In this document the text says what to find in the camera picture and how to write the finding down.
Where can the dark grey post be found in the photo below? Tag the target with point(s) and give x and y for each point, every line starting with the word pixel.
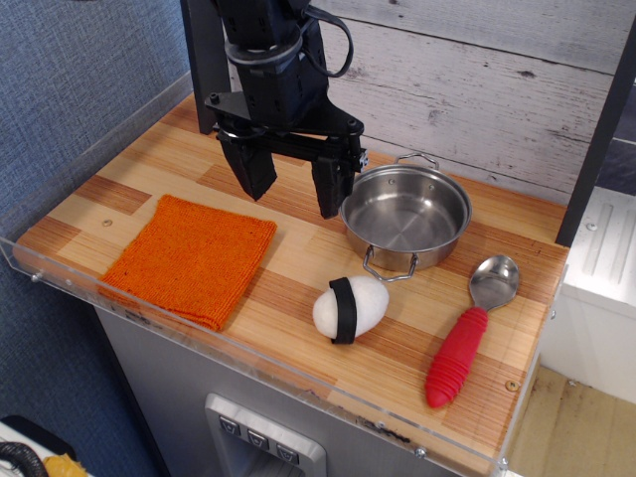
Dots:
pixel 205 40
pixel 601 138

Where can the white ridged side counter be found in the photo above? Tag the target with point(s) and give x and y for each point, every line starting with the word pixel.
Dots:
pixel 590 336

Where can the orange knitted cloth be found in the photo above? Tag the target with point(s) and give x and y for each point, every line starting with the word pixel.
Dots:
pixel 192 260

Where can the grey dispenser button panel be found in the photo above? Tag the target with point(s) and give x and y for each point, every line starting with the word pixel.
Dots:
pixel 250 444

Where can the dark grey left post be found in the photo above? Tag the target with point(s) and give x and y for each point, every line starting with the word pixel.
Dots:
pixel 205 40

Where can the white rice ball toy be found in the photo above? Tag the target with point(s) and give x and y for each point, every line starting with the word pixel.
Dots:
pixel 350 307

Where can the red handled metal spoon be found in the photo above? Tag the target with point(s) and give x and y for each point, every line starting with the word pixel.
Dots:
pixel 494 283

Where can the dark grey right post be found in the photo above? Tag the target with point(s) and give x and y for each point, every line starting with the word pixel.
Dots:
pixel 601 138

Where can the stainless steel pot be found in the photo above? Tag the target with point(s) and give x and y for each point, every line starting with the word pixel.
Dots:
pixel 405 216

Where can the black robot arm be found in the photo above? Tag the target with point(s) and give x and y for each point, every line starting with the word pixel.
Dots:
pixel 264 25

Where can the clear acrylic table guard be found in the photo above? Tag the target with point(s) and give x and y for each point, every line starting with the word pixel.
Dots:
pixel 363 404

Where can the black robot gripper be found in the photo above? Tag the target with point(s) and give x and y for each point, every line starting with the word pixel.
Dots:
pixel 284 108

